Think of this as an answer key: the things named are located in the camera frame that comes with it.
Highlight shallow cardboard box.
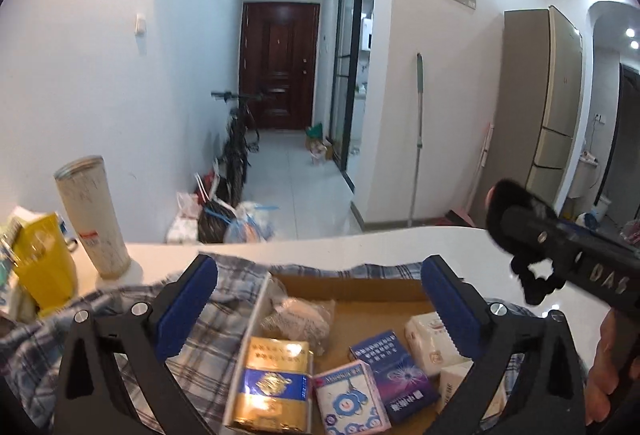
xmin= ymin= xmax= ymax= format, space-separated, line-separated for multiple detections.
xmin=222 ymin=271 xmax=501 ymax=435

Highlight cream small box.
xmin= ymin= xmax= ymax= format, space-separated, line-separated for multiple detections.
xmin=437 ymin=360 xmax=482 ymax=416

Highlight gold blue cigarette pack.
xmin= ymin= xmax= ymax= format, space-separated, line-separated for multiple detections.
xmin=227 ymin=336 xmax=314 ymax=433

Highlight dark red entrance door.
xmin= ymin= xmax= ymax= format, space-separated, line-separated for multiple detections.
xmin=239 ymin=1 xmax=321 ymax=131

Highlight black framed glass sliding door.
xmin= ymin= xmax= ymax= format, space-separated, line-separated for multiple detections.
xmin=330 ymin=0 xmax=377 ymax=172

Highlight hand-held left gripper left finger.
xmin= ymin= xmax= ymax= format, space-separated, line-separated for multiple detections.
xmin=52 ymin=254 xmax=221 ymax=435

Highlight white tissue pack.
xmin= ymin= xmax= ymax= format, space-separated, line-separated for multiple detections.
xmin=404 ymin=311 xmax=471 ymax=378

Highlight beige refrigerator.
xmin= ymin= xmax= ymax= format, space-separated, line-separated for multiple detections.
xmin=492 ymin=5 xmax=584 ymax=217

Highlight blue plaid shirt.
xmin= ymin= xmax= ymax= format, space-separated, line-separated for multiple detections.
xmin=0 ymin=252 xmax=531 ymax=435

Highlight clear plastic bag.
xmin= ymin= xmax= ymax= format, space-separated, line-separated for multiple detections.
xmin=259 ymin=277 xmax=337 ymax=357

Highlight white blue patterned box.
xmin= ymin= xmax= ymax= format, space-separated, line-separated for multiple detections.
xmin=312 ymin=360 xmax=394 ymax=435

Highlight white leaning board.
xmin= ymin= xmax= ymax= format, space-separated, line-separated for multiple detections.
xmin=470 ymin=122 xmax=496 ymax=212

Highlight red plastic bag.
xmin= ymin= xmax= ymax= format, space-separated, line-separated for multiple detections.
xmin=199 ymin=170 xmax=222 ymax=205

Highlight dark blue cigarette pack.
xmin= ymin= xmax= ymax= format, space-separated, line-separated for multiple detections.
xmin=348 ymin=329 xmax=440 ymax=425

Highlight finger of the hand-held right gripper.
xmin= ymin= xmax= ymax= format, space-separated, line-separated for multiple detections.
xmin=485 ymin=179 xmax=548 ymax=250
xmin=509 ymin=254 xmax=568 ymax=307

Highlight black bicycle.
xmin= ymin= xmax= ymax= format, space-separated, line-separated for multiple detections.
xmin=211 ymin=90 xmax=266 ymax=207

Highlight white plastic bag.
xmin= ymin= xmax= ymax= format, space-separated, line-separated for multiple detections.
xmin=166 ymin=192 xmax=202 ymax=244

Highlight person's right hand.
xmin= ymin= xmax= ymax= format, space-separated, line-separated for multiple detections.
xmin=584 ymin=309 xmax=640 ymax=427

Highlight black trash bag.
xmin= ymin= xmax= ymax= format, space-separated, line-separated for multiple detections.
xmin=197 ymin=200 xmax=239 ymax=244

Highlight packets at left edge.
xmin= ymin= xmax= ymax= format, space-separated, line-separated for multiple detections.
xmin=0 ymin=206 xmax=43 ymax=316

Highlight green bag and cartons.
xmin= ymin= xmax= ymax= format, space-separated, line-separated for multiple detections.
xmin=305 ymin=124 xmax=334 ymax=165

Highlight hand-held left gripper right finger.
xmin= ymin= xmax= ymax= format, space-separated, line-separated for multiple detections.
xmin=420 ymin=255 xmax=588 ymax=435

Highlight white blue trash bag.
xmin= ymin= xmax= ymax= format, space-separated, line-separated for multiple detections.
xmin=223 ymin=201 xmax=276 ymax=244

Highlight beige patterned tumbler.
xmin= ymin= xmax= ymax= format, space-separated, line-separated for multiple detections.
xmin=54 ymin=156 xmax=132 ymax=280

